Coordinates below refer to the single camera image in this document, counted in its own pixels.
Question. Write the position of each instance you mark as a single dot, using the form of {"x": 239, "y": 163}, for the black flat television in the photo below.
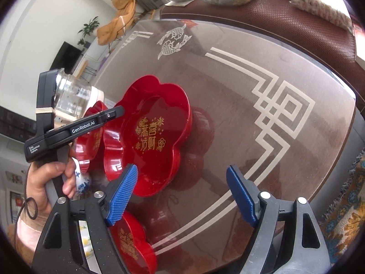
{"x": 67, "y": 57}

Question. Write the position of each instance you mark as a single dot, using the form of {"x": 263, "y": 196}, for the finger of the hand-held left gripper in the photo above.
{"x": 109, "y": 115}

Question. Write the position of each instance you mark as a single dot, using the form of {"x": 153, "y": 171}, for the person's left hand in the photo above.
{"x": 37, "y": 185}

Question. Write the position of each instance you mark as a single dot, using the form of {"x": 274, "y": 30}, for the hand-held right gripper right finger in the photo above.
{"x": 242, "y": 197}

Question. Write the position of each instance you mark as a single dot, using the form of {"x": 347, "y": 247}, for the red flower-shaped plate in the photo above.
{"x": 91, "y": 141}
{"x": 148, "y": 137}
{"x": 137, "y": 245}

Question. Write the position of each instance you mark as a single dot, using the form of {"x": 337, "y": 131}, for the patterned fringed rug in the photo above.
{"x": 348, "y": 214}

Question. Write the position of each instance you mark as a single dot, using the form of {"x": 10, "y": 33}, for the orange lounge chair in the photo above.
{"x": 119, "y": 22}

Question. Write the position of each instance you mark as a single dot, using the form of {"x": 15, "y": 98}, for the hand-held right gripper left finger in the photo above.
{"x": 122, "y": 195}

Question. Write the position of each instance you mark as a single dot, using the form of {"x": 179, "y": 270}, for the large green potted plant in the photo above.
{"x": 88, "y": 28}

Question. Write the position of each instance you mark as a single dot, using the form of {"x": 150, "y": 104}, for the woven beige packet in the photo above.
{"x": 322, "y": 4}

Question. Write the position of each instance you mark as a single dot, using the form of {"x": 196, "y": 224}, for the dark display cabinet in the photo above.
{"x": 14, "y": 122}

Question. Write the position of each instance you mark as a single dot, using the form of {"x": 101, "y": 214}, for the white bowl with blue pattern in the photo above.
{"x": 82, "y": 184}

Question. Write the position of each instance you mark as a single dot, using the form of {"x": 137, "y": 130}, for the person's left forearm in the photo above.
{"x": 27, "y": 232}

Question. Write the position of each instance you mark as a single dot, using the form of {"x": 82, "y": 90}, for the small green potted plant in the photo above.
{"x": 81, "y": 42}

